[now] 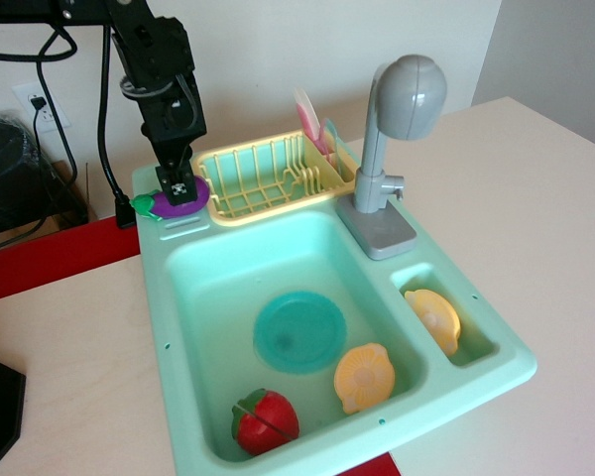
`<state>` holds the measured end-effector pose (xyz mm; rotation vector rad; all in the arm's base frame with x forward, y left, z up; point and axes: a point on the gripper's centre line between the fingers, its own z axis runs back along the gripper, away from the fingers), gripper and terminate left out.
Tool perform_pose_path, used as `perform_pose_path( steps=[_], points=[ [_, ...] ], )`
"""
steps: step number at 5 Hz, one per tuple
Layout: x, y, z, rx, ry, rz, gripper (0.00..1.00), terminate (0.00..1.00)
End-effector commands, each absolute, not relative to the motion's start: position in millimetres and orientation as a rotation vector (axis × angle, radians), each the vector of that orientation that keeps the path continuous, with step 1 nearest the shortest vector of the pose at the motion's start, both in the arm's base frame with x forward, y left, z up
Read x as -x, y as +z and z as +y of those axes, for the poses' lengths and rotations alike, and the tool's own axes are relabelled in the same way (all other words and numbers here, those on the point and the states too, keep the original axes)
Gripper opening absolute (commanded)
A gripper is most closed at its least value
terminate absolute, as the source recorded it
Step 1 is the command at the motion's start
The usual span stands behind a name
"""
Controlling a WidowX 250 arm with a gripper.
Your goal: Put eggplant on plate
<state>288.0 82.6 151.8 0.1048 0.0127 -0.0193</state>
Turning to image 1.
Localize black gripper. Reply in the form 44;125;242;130
105;1;206;205

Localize teal toy utensil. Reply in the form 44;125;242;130
319;118;342;176

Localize black bin with bag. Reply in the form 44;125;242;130
0;112;88;234

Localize yellow lemon half in side compartment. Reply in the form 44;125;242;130
404;289;461;357

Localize teal toy plate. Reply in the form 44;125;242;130
253;291;347;374

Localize mint green toy sink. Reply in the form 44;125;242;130
137;199;536;475

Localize yellow dish rack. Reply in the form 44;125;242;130
192;130;359;226

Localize white wall outlet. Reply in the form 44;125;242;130
12;82;71;133

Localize red toy strawberry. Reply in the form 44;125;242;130
231;389;300;456

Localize grey toy faucet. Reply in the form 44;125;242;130
336;55;447;261

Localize purple toy eggplant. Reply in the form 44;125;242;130
130;176;209;221

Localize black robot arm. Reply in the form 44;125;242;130
0;1;206;206

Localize yellow lemon half in basin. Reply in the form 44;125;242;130
333;343;396;415

